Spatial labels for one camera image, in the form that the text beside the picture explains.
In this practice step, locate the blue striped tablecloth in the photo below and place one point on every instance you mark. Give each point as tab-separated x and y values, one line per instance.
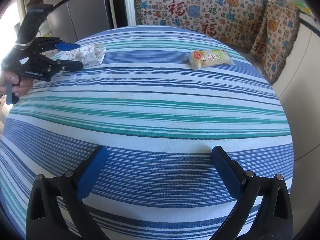
159	120

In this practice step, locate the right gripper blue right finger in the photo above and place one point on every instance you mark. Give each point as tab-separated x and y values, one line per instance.
240	186

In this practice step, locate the grey multi-door refrigerator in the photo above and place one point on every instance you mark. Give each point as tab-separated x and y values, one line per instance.
73	20

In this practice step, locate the patterned fu character cloth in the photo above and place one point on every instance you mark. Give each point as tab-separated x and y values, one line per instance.
232	22

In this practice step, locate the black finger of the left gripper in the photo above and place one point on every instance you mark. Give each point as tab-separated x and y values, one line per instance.
67	66

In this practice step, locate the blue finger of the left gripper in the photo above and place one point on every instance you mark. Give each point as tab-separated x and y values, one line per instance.
63	46

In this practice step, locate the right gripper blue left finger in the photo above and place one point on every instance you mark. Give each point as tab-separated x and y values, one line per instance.
77	185

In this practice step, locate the floral white paper package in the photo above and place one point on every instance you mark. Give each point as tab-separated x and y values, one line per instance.
90	55

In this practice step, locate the white green snack packet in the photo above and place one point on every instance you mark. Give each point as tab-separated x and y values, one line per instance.
209	58

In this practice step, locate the cream lower cabinets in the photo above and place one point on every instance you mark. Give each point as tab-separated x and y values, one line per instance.
298	91

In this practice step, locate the person's left hand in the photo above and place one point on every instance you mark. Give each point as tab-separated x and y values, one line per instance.
20	87

